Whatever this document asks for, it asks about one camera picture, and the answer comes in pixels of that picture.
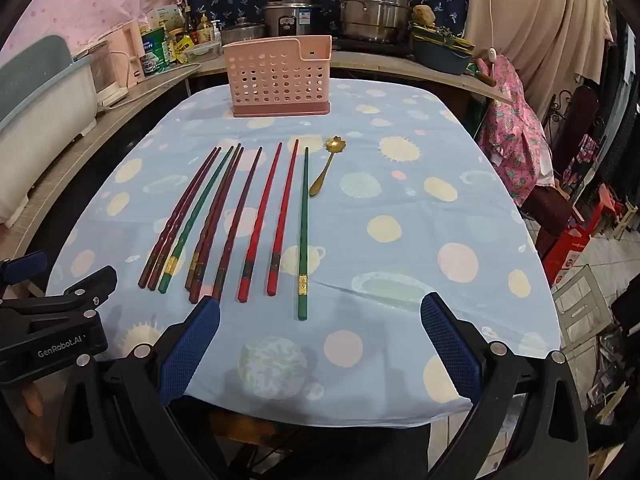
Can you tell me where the white cable with switch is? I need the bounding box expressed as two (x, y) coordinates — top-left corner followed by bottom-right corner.
(482, 0), (501, 66)

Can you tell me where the person's left hand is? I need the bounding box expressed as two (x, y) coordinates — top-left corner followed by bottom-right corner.
(20, 382), (55, 465)

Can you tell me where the pink pineapple-print garment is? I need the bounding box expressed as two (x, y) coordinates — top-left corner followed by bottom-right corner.
(475, 55), (556, 206)

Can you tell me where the white plastic stool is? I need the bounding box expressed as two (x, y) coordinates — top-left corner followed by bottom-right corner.
(552, 265), (613, 356)

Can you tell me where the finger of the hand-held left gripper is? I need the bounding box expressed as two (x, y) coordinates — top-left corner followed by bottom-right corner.
(60, 265), (119, 313)
(0, 252), (48, 291)

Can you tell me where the gold spoon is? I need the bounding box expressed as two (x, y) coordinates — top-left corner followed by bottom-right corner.
(308, 135), (346, 198)

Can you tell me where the maroon chopstick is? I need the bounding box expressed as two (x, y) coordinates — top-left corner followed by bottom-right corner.
(184, 144), (243, 290)
(189, 147), (246, 305)
(211, 147), (264, 304)
(138, 146), (221, 290)
(147, 148), (223, 292)

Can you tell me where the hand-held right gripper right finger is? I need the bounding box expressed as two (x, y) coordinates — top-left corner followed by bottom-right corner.
(421, 291), (590, 480)

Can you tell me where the grey-blue lidded dish bin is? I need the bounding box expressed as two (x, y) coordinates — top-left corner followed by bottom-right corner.
(0, 35), (98, 226)

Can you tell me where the wooden-handled knife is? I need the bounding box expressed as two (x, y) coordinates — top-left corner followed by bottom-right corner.
(467, 67), (498, 88)

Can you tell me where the beige curtain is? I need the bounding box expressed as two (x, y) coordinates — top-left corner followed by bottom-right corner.
(462, 0), (616, 121)

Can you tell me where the blue printed tablecloth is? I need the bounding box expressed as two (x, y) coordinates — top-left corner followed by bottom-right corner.
(45, 80), (563, 428)

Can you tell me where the red container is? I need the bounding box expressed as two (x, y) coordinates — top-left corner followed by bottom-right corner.
(542, 225), (601, 286)

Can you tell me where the pink electric kettle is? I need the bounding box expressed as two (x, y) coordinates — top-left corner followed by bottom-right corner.
(107, 25), (146, 83)

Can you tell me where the white and green carton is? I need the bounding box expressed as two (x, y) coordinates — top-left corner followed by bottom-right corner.
(150, 5), (186, 31)

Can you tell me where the red chopstick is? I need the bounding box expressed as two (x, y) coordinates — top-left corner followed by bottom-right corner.
(266, 139), (300, 297)
(238, 142), (283, 305)

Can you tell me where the clear food container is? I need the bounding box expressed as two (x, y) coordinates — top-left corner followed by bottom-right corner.
(182, 42), (221, 64)

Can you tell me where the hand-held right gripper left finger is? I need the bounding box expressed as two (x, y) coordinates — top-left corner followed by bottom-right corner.
(54, 296), (222, 480)

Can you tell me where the small pot with glass lid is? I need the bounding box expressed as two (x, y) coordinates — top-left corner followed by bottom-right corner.
(220, 17), (266, 46)

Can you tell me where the green tin can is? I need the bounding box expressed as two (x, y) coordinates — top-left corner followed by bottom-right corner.
(140, 27), (171, 78)

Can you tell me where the pink perforated utensil basket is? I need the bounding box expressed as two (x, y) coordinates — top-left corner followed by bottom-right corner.
(222, 35), (333, 120)

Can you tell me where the black induction cooktop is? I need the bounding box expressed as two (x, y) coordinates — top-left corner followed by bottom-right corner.
(330, 35), (416, 54)

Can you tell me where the stack of blue bowls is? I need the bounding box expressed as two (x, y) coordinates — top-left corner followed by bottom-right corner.
(411, 25), (475, 77)

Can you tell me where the silver rice cooker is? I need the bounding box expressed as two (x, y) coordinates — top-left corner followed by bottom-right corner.
(263, 0), (323, 41)

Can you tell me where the dark metal chair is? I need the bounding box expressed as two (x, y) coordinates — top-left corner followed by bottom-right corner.
(542, 85), (608, 241)

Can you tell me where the stainless steel steamer pot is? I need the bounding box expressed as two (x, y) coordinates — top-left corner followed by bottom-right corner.
(336, 0), (426, 45)

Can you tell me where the white kitchen appliance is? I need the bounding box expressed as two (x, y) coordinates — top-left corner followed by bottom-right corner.
(75, 40), (131, 108)

